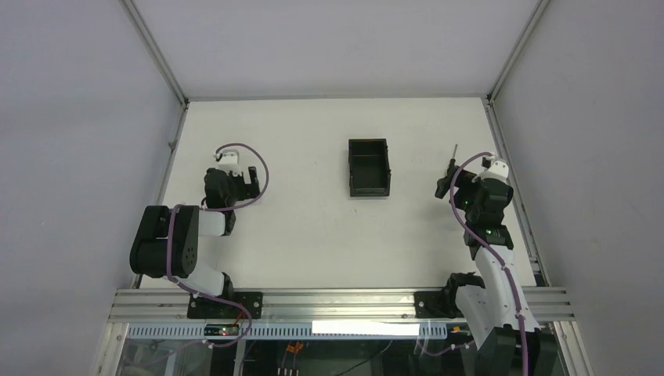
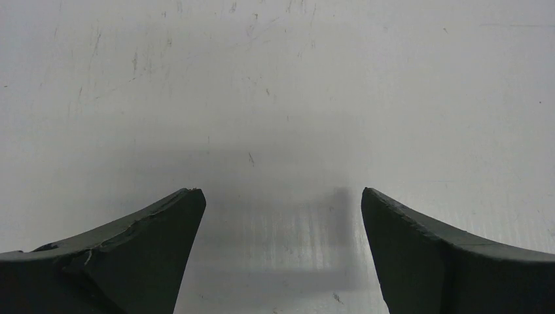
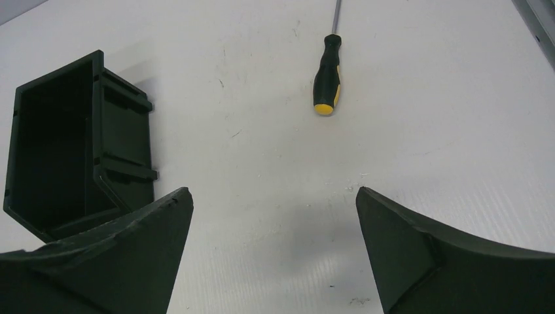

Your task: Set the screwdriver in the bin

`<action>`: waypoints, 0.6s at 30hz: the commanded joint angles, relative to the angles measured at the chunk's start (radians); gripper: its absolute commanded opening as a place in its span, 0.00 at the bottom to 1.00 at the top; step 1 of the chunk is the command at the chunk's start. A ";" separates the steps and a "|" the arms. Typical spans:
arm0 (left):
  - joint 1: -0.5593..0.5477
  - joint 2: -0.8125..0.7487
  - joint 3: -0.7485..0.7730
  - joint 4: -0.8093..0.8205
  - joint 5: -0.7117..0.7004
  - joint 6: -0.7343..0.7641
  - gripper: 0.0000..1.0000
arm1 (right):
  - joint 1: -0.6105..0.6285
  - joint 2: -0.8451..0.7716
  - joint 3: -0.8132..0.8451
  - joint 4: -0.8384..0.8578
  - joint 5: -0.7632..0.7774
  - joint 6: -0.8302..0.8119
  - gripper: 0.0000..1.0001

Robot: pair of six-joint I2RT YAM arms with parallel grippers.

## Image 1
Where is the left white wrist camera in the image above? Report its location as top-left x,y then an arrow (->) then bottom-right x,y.
215,149 -> 243,176

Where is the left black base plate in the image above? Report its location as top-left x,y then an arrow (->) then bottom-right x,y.
186,291 -> 264,320

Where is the black plastic bin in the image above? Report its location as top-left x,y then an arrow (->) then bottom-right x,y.
348,139 -> 392,197

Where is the aluminium rail beam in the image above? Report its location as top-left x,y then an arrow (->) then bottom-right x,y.
107,287 -> 576,325

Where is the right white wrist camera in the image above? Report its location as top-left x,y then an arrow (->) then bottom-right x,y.
478,156 -> 510,183

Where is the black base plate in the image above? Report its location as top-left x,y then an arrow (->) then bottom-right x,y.
413,290 -> 457,319
186,291 -> 264,320

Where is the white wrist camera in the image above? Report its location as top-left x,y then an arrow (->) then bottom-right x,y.
478,156 -> 510,183
215,149 -> 243,176

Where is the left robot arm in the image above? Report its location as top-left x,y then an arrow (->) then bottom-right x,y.
129,166 -> 261,301

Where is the small controller board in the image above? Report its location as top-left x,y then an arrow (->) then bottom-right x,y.
204,324 -> 241,337

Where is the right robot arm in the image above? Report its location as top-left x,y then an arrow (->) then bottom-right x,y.
435,153 -> 541,375

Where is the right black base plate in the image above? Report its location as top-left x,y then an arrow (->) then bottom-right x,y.
413,290 -> 457,319

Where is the perforated cable tray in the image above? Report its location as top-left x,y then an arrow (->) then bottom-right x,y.
128,320 -> 448,341

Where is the black yellow screwdriver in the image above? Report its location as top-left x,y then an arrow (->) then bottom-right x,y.
450,143 -> 459,162

